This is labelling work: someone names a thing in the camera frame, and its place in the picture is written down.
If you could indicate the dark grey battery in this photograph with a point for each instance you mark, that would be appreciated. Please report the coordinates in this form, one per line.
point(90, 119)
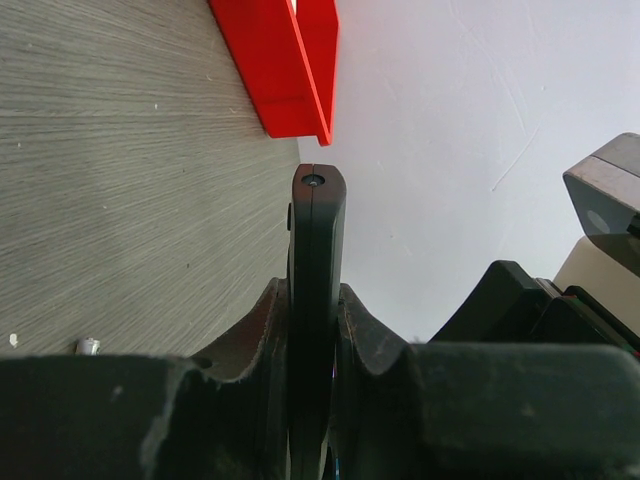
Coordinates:
point(87, 346)

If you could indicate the red plastic bin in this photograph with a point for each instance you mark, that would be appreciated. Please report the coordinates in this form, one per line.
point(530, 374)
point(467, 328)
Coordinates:
point(286, 53)

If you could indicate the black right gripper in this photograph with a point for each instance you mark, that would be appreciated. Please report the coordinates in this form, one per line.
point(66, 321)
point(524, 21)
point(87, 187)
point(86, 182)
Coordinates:
point(509, 306)

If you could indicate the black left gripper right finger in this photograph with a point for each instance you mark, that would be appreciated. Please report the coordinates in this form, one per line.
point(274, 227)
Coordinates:
point(479, 410)

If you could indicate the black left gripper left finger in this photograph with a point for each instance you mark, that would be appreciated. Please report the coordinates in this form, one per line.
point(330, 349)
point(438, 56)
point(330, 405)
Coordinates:
point(220, 414)

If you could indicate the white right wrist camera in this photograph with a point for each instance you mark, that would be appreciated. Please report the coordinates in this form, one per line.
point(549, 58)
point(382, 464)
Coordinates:
point(604, 191)

